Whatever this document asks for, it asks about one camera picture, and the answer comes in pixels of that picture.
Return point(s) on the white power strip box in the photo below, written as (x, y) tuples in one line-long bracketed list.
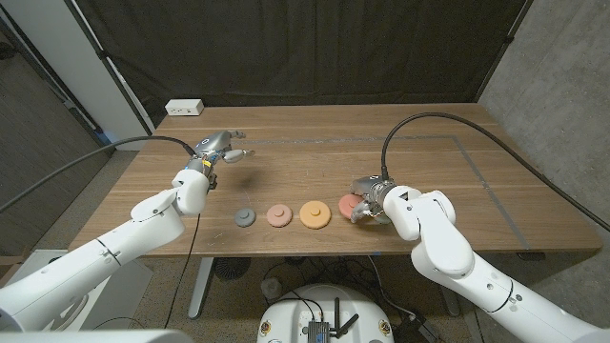
[(184, 106)]

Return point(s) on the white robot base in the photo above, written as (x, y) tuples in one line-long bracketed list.
[(295, 314)]

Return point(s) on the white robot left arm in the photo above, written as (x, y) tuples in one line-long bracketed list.
[(95, 259)]

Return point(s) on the black backdrop curtain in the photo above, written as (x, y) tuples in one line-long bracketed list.
[(305, 47)]

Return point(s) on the orange toy disc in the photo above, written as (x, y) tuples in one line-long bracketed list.
[(315, 214)]

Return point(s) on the grey table leg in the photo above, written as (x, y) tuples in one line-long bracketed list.
[(450, 307)]

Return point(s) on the dusty pink toy disc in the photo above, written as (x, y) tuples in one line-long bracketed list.
[(279, 215)]

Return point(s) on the white robot torso edge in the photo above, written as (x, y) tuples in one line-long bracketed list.
[(95, 338)]

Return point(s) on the black backdrop stand pole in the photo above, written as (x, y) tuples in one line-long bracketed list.
[(509, 38), (102, 54)]

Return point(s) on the black power adapter box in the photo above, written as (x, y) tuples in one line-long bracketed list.
[(414, 329)]

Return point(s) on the grey toy disc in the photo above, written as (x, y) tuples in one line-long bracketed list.
[(245, 216)]

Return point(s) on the white table leg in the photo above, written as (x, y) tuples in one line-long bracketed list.
[(200, 290)]

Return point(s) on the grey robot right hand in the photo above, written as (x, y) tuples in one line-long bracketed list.
[(374, 188)]

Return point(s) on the small black floor fan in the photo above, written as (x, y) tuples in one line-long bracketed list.
[(231, 268)]

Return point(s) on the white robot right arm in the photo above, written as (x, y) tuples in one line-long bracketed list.
[(443, 257)]

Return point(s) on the grey tape outline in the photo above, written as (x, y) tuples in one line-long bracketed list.
[(333, 139)]

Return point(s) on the grey router with black antennas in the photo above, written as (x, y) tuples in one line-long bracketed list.
[(318, 331)]

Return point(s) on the coral red toy disc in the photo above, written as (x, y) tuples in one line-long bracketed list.
[(347, 205)]

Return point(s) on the white floor platform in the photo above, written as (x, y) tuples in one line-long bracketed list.
[(128, 290)]

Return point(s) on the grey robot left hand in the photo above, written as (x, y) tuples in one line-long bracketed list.
[(212, 147)]

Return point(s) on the round grey floor object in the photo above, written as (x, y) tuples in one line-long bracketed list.
[(271, 288)]

